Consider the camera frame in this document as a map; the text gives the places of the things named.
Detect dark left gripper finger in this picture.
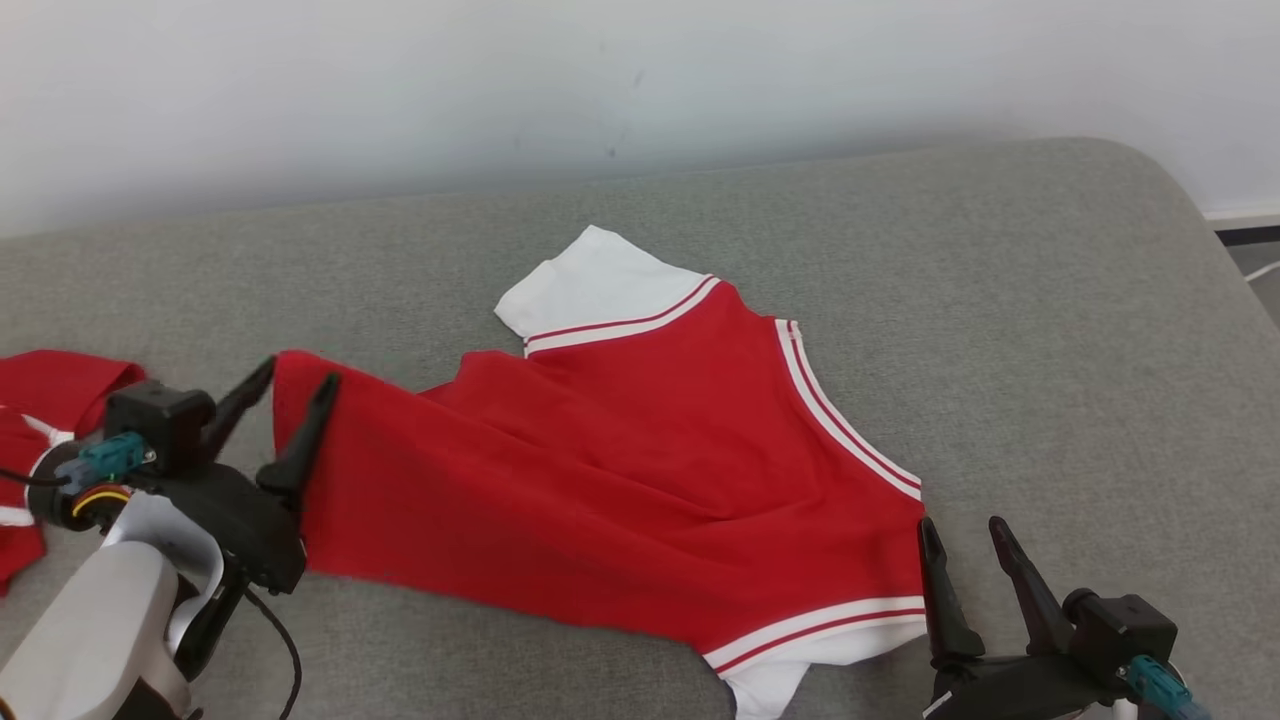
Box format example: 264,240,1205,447
205,357,276,461
257,373,341,501

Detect red white basketball jersey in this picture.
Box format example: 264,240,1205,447
272,225,929,720

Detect teal right camera connector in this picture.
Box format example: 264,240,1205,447
1125,655,1211,720

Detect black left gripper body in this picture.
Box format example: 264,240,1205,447
130,462,307,597

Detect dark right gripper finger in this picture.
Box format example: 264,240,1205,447
918,517,986,666
988,516,1076,656

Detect teal left camera connector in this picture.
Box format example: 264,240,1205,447
58,432,157,497

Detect red white-striped basketball shorts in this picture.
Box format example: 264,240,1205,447
0,349,147,596

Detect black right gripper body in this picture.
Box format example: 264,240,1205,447
922,650,1141,720

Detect teal camera connector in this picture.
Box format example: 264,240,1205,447
1125,655,1211,720
58,432,157,497

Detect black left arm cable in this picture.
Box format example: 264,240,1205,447
244,588,304,720

